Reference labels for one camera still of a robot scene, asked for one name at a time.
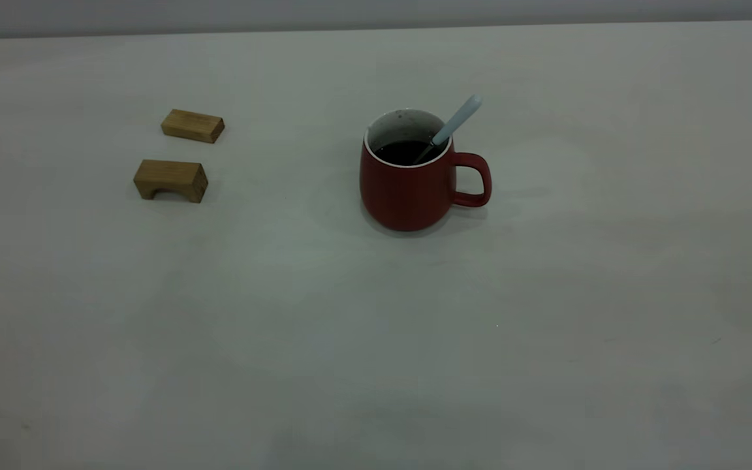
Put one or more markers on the red ceramic mug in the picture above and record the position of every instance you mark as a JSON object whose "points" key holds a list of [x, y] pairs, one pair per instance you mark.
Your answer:
{"points": [[408, 196]]}

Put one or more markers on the wooden block with arched notch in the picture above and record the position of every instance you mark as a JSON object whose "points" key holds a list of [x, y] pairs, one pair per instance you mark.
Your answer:
{"points": [[170, 176]]}

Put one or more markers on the dark coffee liquid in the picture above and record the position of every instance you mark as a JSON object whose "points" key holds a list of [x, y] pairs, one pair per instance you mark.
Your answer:
{"points": [[399, 153]]}

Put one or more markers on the flat rectangular wooden block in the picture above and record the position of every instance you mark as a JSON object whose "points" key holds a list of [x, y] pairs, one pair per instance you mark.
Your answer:
{"points": [[192, 126]]}

